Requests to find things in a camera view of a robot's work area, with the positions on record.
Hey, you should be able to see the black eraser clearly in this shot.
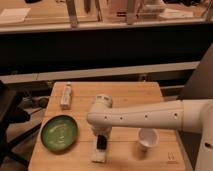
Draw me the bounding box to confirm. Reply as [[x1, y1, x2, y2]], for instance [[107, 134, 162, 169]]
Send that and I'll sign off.
[[96, 135, 107, 150]]

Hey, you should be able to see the white paper sheet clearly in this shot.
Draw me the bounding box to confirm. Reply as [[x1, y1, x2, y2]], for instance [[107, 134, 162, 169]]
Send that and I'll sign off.
[[0, 8, 30, 24]]

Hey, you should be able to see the green bowl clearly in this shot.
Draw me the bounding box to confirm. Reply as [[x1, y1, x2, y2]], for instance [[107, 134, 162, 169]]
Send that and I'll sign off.
[[40, 115, 78, 152]]

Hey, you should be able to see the white sponge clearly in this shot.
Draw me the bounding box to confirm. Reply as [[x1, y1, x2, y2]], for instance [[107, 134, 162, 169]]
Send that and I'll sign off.
[[91, 140, 106, 163]]

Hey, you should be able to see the black chair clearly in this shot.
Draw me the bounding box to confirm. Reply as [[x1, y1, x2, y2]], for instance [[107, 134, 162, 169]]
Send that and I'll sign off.
[[0, 80, 41, 166]]

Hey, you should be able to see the white cup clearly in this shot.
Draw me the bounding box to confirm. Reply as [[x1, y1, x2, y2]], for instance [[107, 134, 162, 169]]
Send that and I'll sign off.
[[138, 128, 159, 151]]

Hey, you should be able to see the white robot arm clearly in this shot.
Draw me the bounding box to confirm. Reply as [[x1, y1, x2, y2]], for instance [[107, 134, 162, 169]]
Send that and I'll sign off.
[[87, 94, 213, 171]]

